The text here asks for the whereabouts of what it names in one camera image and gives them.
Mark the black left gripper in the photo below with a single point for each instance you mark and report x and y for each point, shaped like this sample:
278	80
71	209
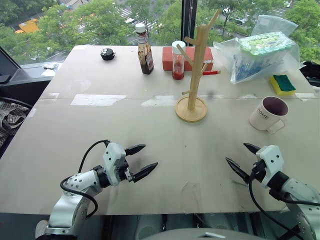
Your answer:
127	172

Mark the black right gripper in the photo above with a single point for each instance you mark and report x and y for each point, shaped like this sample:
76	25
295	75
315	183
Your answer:
260	172

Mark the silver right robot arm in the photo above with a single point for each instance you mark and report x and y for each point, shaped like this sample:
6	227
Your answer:
297	192

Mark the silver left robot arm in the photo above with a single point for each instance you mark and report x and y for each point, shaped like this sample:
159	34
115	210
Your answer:
75	182

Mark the wooden mug tree stand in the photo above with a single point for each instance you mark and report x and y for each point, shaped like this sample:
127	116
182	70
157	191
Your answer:
193	82

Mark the white mug with HOME print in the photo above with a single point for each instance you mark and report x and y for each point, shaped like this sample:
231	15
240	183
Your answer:
260	117

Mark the yellow and green sponge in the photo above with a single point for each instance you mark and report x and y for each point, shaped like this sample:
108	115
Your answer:
282	85

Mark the grey rounded shape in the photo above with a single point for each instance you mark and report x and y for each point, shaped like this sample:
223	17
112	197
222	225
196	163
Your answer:
190	235

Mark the clear plastic bag blue contents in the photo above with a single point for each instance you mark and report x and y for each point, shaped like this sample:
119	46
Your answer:
247	67

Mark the clear jar with red sauce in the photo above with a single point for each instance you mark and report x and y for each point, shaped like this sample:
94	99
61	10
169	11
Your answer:
178	67

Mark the brown sauce bottle white cap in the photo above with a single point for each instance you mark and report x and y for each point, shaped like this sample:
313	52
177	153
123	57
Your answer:
146	57

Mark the red brick block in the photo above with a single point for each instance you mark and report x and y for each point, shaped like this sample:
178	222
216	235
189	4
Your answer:
167	58

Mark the small black round object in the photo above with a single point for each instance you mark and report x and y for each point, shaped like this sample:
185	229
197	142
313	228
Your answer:
107	54

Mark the green patterned flat pack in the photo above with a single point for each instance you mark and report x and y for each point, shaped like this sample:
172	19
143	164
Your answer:
265	43

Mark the beige rounded object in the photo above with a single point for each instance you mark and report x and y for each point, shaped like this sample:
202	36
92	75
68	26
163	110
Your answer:
41	228

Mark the crumpled white paper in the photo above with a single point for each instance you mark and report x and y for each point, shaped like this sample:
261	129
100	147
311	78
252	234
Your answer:
50	66

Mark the empty clear plastic bag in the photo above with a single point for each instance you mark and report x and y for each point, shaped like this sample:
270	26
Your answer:
272	25

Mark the checkered grey cloth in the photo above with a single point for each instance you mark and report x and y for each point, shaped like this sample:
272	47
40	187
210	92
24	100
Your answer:
11	117

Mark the black furniture piece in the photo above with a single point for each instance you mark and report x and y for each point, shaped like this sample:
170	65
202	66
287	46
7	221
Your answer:
22	82

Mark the yellow vehicle outside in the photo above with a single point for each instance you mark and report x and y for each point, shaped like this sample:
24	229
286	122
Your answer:
27	26

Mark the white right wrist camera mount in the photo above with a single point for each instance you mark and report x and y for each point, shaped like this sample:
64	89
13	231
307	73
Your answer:
272	160

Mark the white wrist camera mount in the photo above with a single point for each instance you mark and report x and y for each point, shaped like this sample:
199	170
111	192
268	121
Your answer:
112	160
272	160

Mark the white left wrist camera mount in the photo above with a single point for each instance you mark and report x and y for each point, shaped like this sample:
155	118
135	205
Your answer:
112	160

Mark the black window frame post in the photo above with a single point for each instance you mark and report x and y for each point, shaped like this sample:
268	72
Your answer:
189	22

